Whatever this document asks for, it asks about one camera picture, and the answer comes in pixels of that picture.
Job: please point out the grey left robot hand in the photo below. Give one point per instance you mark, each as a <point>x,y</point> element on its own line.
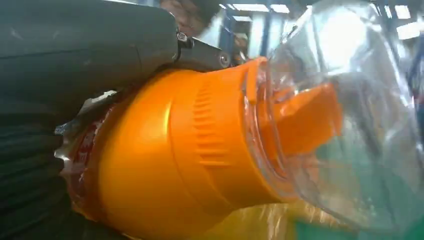
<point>82,46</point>

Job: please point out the orange drink bottle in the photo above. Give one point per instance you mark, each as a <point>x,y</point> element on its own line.
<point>165,149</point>

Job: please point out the person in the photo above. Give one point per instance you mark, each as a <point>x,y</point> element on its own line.
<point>185,16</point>

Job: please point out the ceiling light panel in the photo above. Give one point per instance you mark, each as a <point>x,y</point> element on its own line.
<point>280,8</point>
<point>250,7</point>

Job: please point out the green mat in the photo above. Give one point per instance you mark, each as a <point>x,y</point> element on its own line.
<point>331,233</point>

